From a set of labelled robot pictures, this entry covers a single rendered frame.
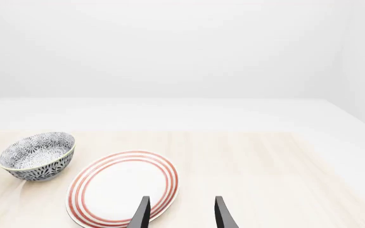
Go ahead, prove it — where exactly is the black and white patterned bowl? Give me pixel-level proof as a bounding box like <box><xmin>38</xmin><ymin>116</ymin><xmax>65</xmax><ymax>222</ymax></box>
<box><xmin>0</xmin><ymin>131</ymin><xmax>76</xmax><ymax>182</ymax></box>

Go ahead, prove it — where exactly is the white plate with red rings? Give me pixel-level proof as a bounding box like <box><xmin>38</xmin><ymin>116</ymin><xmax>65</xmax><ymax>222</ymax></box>
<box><xmin>65</xmin><ymin>150</ymin><xmax>180</xmax><ymax>228</ymax></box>

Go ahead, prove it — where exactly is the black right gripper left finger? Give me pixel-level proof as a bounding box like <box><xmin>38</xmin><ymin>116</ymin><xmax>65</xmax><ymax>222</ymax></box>
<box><xmin>126</xmin><ymin>196</ymin><xmax>151</xmax><ymax>228</ymax></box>

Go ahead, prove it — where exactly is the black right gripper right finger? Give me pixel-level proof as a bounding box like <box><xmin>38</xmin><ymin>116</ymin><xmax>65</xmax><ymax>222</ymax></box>
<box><xmin>214</xmin><ymin>196</ymin><xmax>240</xmax><ymax>228</ymax></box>

